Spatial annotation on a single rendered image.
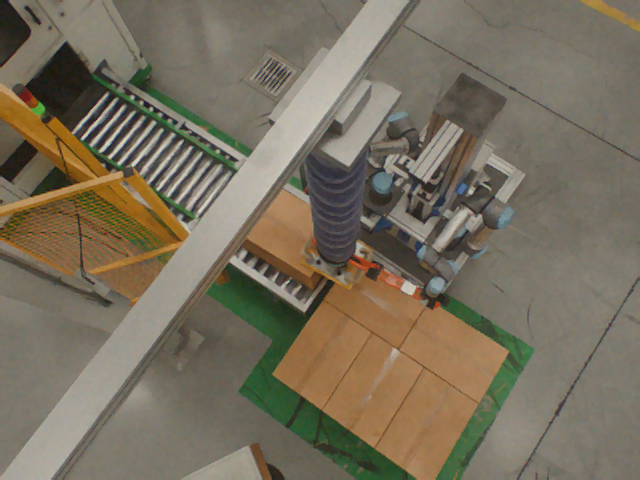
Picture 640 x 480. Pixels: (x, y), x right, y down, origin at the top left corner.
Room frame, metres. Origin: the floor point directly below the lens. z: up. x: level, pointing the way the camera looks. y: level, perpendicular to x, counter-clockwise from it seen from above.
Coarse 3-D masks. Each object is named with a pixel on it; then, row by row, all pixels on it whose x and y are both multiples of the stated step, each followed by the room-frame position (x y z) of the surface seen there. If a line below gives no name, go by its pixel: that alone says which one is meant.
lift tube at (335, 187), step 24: (312, 168) 0.83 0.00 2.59; (336, 168) 0.80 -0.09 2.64; (360, 168) 0.83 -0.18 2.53; (312, 192) 0.87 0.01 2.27; (336, 192) 0.80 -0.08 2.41; (360, 192) 0.85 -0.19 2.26; (312, 216) 0.87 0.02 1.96; (336, 216) 0.80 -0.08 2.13; (360, 216) 0.88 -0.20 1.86; (336, 240) 0.80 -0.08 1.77
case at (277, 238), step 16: (272, 208) 1.31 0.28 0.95; (288, 208) 1.29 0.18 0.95; (304, 208) 1.28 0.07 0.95; (272, 224) 1.20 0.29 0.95; (288, 224) 1.19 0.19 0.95; (304, 224) 1.17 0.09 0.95; (256, 240) 1.11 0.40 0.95; (272, 240) 1.09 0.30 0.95; (288, 240) 1.08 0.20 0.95; (304, 240) 1.07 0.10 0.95; (272, 256) 1.01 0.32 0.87; (288, 256) 0.98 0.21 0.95; (288, 272) 0.95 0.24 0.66; (304, 272) 0.86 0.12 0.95
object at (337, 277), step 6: (312, 252) 0.94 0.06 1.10; (318, 258) 0.90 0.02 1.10; (306, 264) 0.87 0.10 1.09; (312, 264) 0.87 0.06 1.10; (318, 264) 0.86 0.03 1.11; (318, 270) 0.83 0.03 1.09; (336, 270) 0.81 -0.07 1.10; (342, 270) 0.81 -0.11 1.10; (348, 270) 0.81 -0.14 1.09; (324, 276) 0.79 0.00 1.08; (330, 276) 0.78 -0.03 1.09; (336, 276) 0.78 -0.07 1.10; (342, 276) 0.77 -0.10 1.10; (336, 282) 0.74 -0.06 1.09; (342, 282) 0.74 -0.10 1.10; (348, 288) 0.70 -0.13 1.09
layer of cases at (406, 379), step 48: (336, 288) 0.82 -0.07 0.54; (384, 288) 0.78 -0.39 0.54; (336, 336) 0.50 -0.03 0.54; (384, 336) 0.46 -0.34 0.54; (432, 336) 0.42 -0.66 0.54; (480, 336) 0.38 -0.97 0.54; (288, 384) 0.23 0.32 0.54; (336, 384) 0.19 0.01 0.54; (384, 384) 0.16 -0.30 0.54; (432, 384) 0.12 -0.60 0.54; (480, 384) 0.08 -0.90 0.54; (384, 432) -0.13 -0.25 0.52; (432, 432) -0.17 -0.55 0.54
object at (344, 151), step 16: (320, 48) 1.11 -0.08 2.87; (304, 80) 1.00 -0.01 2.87; (368, 80) 0.97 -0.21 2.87; (288, 96) 0.95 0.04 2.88; (384, 96) 0.91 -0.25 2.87; (400, 96) 0.91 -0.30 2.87; (272, 112) 0.91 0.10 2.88; (368, 112) 0.87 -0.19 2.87; (384, 112) 0.86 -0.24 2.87; (352, 128) 0.82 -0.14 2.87; (368, 128) 0.81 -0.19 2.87; (320, 144) 0.78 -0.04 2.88; (336, 144) 0.77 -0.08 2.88; (352, 144) 0.77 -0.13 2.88; (368, 144) 0.78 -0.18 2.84; (336, 160) 0.72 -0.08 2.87; (352, 160) 0.72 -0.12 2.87
